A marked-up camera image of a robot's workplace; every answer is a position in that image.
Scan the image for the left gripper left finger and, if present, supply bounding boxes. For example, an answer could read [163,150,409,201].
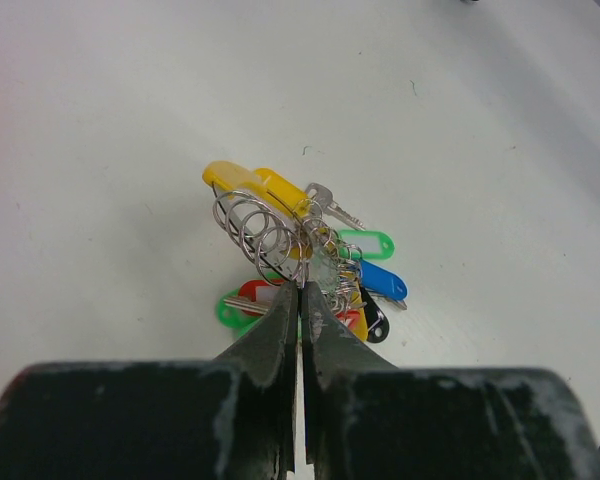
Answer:
[213,282,299,475]

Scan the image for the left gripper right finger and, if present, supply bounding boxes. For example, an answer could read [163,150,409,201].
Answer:
[300,282,396,475]

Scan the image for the keyring bunch with colourful tags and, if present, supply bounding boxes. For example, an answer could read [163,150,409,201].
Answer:
[202,161,408,344]

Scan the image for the blue key tag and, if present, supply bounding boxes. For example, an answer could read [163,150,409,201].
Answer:
[359,260,409,301]

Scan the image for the green key tag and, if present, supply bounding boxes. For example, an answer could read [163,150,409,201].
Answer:
[335,229,395,261]

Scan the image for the yellow oval key tag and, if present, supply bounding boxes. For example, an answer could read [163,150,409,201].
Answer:
[201,159,313,261]

